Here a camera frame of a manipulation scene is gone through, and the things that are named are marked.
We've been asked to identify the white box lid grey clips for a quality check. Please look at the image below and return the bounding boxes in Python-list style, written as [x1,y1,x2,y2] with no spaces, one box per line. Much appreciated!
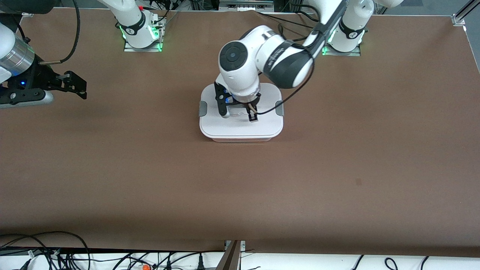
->
[199,83,284,138]

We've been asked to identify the metal base plate left arm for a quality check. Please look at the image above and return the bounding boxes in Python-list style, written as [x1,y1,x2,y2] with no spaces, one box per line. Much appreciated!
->
[322,21,361,57]

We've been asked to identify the metal base plate right arm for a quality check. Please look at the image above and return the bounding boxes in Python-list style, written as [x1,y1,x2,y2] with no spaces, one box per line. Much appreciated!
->
[124,19,164,52]

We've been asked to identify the translucent pink plastic box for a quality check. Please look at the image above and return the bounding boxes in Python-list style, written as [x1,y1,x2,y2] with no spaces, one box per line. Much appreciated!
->
[208,136,274,143]

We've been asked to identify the brown table cover sheet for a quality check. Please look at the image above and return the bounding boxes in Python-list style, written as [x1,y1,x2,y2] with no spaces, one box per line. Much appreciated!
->
[0,7,480,257]

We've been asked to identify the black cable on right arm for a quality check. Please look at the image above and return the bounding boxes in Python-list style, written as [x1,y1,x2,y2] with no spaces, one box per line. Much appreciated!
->
[37,0,81,66]

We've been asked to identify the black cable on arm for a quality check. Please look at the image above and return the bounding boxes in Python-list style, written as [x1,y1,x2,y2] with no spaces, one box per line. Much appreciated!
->
[37,0,81,66]
[257,22,315,115]

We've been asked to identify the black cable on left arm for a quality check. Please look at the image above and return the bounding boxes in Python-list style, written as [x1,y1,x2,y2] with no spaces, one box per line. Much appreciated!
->
[257,22,315,115]

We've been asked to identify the black cable across table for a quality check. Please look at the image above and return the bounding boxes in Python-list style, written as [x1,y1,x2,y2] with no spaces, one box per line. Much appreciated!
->
[256,10,319,30]

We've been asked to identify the aluminium frame bar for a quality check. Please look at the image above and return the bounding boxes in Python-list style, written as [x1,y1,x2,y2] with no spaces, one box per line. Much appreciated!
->
[219,0,274,10]

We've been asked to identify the aluminium profile post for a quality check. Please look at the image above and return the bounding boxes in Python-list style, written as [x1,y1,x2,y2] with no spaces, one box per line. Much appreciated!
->
[216,241,242,270]

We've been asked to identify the black looping floor cable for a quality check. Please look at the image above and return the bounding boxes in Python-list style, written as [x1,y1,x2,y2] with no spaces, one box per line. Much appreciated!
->
[0,231,91,270]

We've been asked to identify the black table edge rail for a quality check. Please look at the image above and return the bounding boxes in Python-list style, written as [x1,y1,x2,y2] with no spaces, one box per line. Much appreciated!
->
[0,246,225,256]

